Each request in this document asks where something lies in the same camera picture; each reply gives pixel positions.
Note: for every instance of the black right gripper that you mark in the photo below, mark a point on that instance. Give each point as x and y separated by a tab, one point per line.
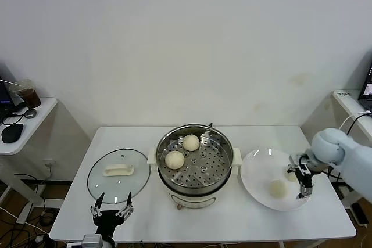
304	176

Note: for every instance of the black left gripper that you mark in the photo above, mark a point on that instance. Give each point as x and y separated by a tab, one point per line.
108	222

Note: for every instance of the white steamed baozi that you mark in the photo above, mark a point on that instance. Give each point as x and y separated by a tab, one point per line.
291	178
191	142
174	160
278	189

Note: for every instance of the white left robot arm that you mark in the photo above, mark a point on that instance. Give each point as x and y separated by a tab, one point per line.
108	243

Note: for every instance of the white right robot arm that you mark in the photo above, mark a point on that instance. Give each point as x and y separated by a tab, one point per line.
357	161

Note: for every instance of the stainless steel steamer basket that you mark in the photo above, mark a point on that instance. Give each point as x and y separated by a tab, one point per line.
218	158

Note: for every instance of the white round plate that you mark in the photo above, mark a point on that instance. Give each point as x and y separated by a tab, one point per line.
258	181

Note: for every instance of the cream electric cooking pot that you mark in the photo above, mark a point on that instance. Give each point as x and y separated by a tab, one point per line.
191	201

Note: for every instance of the white power plug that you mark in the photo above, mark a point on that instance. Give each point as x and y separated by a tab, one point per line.
38	239

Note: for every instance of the white side table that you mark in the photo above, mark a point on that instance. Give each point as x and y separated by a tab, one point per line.
29	132
353	105

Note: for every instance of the dark laptop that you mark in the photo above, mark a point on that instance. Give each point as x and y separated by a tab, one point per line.
366	85
5	94

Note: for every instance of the black computer mouse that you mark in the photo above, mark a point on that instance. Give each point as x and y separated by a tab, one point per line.
11	133

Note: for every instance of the plastic cup of iced coffee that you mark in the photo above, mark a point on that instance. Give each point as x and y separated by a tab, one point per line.
29	97

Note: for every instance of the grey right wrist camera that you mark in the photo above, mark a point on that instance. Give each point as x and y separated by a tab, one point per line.
294	158

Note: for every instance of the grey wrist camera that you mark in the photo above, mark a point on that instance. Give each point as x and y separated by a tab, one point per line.
93	241
294	158

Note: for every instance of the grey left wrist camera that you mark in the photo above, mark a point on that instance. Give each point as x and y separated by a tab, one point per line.
93	241

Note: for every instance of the white wall socket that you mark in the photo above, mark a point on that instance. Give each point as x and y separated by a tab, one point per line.
49	162

